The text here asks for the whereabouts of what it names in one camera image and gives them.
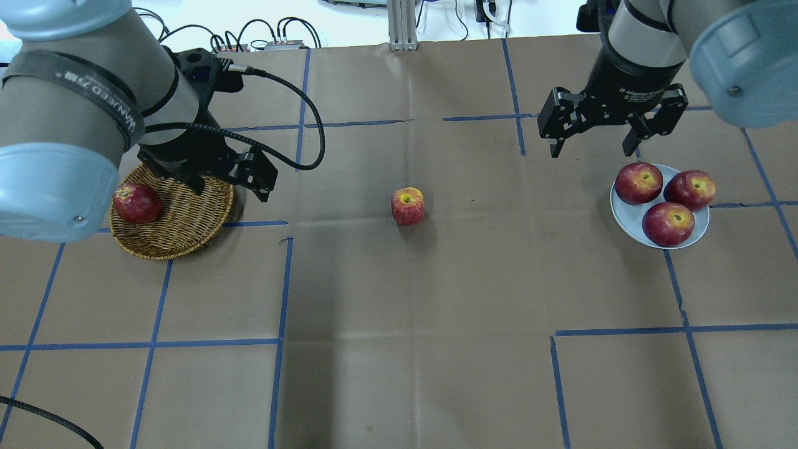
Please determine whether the woven wicker basket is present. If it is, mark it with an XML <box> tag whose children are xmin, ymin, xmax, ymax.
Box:
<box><xmin>109</xmin><ymin>164</ymin><xmax>236</xmax><ymax>261</ymax></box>

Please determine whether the red apple on plate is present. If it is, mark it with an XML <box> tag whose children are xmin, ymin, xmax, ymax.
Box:
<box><xmin>613</xmin><ymin>162</ymin><xmax>664</xmax><ymax>205</ymax></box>
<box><xmin>663</xmin><ymin>170</ymin><xmax>716</xmax><ymax>212</ymax></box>
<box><xmin>642</xmin><ymin>201</ymin><xmax>695</xmax><ymax>248</ymax></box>

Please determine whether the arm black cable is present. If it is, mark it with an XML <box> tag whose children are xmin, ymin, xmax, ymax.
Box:
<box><xmin>0</xmin><ymin>395</ymin><xmax>105</xmax><ymax>449</ymax></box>
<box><xmin>143</xmin><ymin>65</ymin><xmax>327</xmax><ymax>171</ymax></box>

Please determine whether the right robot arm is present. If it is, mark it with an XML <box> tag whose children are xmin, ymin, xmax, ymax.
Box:
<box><xmin>537</xmin><ymin>1</ymin><xmax>797</xmax><ymax>157</ymax></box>

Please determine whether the dark red apple in basket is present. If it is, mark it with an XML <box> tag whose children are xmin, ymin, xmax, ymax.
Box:
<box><xmin>112</xmin><ymin>183</ymin><xmax>163</xmax><ymax>224</ymax></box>

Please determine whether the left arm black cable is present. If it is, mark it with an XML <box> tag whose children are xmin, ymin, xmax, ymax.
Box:
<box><xmin>143</xmin><ymin>65</ymin><xmax>327</xmax><ymax>171</ymax></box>

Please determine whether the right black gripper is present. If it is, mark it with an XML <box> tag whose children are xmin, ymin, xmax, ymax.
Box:
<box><xmin>537</xmin><ymin>53</ymin><xmax>689</xmax><ymax>158</ymax></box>

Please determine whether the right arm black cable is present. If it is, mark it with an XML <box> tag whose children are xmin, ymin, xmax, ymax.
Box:
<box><xmin>0</xmin><ymin>395</ymin><xmax>105</xmax><ymax>449</ymax></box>

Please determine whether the yellow-red apple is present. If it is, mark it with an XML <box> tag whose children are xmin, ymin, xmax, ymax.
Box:
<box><xmin>391</xmin><ymin>187</ymin><xmax>426</xmax><ymax>226</ymax></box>

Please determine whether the red apple on plate front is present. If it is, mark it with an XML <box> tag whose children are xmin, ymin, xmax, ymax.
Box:
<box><xmin>642</xmin><ymin>201</ymin><xmax>695</xmax><ymax>248</ymax></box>

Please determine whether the red apple on plate back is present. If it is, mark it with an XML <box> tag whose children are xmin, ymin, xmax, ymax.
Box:
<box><xmin>613</xmin><ymin>162</ymin><xmax>664</xmax><ymax>205</ymax></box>

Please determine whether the red apple on plate left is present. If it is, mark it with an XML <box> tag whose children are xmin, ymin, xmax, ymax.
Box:
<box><xmin>663</xmin><ymin>170</ymin><xmax>716</xmax><ymax>212</ymax></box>

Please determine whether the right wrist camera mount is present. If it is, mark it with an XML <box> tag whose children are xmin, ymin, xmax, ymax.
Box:
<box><xmin>575</xmin><ymin>0</ymin><xmax>621</xmax><ymax>35</ymax></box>

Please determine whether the aluminium frame post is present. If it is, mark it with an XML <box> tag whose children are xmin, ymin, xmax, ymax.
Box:
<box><xmin>387</xmin><ymin>0</ymin><xmax>418</xmax><ymax>51</ymax></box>

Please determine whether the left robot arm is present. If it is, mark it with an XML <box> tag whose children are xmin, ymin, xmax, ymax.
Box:
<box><xmin>1</xmin><ymin>1</ymin><xmax>277</xmax><ymax>243</ymax></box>

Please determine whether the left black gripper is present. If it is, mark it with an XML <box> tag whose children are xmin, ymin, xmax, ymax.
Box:
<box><xmin>137</xmin><ymin>112</ymin><xmax>277</xmax><ymax>203</ymax></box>

